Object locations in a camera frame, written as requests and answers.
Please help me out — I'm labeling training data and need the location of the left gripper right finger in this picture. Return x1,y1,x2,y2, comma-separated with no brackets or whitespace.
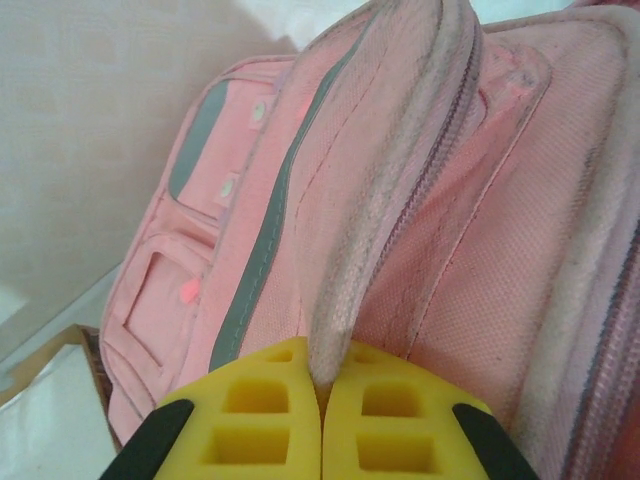
322,343,541,480

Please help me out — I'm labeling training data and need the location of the brown cardboard tray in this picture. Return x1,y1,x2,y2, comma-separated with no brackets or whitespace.
0,322,121,451

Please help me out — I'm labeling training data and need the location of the white paper sheet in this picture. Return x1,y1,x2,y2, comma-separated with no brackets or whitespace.
0,344,121,480

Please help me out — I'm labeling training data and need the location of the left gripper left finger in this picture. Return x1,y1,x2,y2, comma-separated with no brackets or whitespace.
107,335,321,480

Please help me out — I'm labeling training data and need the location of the pink school backpack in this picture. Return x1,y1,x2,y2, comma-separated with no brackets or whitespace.
97,0,640,480

